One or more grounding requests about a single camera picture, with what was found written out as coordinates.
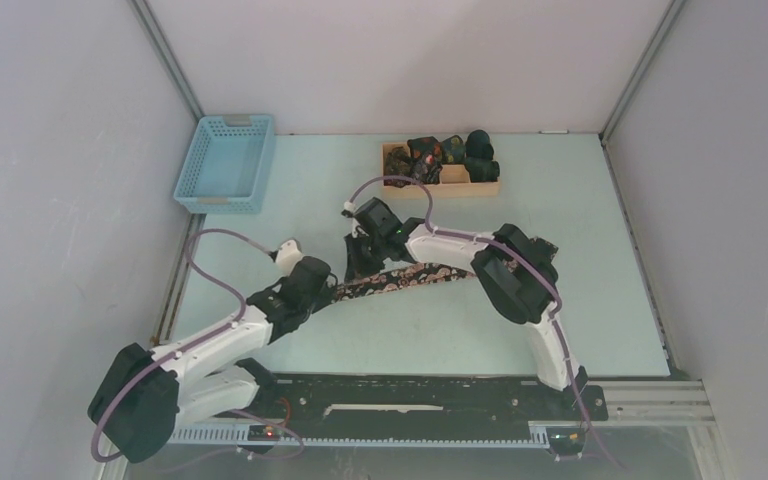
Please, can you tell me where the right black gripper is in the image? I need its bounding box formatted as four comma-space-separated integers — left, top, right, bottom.
346, 230, 389, 282

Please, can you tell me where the rolled red floral tie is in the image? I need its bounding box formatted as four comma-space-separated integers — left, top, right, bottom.
407, 136, 443, 184

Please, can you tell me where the rolled green patterned tie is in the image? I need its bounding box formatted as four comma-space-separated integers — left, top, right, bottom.
440, 135, 466, 164

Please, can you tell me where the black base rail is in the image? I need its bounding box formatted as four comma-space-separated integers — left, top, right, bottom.
245, 374, 609, 446

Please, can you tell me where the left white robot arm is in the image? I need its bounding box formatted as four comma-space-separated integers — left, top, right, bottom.
87, 256, 333, 463

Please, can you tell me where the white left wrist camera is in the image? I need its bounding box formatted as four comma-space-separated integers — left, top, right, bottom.
271, 238, 304, 276

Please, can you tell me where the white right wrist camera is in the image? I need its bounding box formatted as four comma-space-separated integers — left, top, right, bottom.
341, 201, 364, 238

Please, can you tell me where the rolled dark paisley tie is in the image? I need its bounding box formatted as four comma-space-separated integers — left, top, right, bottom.
383, 146, 413, 177

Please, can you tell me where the rose patterned necktie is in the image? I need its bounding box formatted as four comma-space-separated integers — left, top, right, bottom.
329, 238, 560, 305

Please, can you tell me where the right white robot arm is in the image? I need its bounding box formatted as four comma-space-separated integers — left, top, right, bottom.
342, 198, 585, 418

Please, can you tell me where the blue plastic basket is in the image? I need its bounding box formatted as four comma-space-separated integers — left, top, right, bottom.
173, 114, 276, 214

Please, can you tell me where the wooden tray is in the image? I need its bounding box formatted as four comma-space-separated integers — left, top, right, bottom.
379, 164, 502, 200

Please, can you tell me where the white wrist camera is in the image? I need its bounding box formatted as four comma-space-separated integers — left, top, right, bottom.
271, 238, 304, 276
341, 201, 364, 238

